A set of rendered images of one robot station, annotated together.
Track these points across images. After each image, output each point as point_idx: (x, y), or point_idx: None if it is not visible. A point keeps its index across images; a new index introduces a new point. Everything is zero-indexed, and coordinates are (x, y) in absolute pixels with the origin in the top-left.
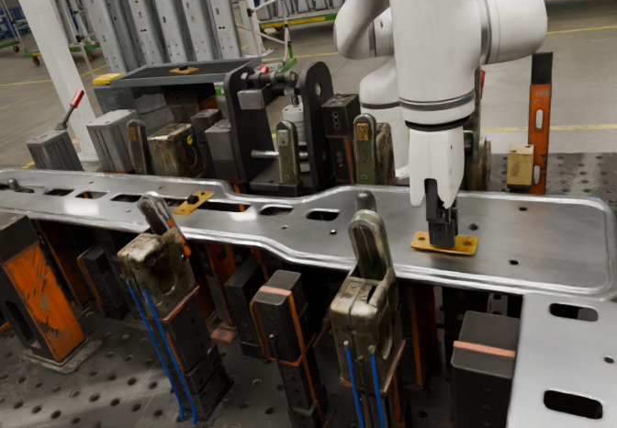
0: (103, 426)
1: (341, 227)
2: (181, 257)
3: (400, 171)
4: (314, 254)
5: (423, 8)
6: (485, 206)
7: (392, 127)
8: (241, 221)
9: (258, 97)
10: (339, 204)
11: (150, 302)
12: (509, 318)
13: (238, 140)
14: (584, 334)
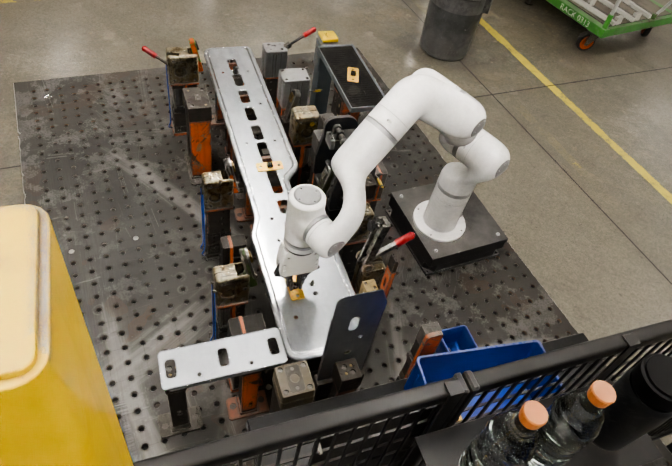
0: (178, 221)
1: None
2: (228, 192)
3: (433, 232)
4: (258, 242)
5: (288, 209)
6: (337, 291)
7: (442, 205)
8: (266, 198)
9: (330, 144)
10: None
11: (202, 200)
12: (265, 328)
13: (317, 151)
14: (261, 352)
